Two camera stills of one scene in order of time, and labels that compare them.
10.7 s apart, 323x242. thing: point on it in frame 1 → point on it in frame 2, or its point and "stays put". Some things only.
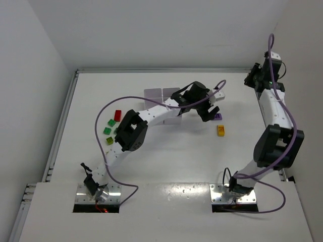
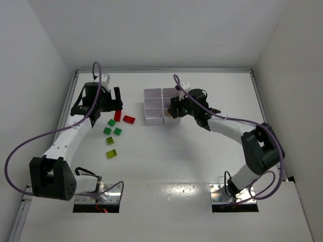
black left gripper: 206,111 → 114,101
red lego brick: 117,115 stays put
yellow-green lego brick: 109,140 stays put
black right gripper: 253,76 → 175,108
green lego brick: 107,130 stays put
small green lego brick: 111,122 stays put
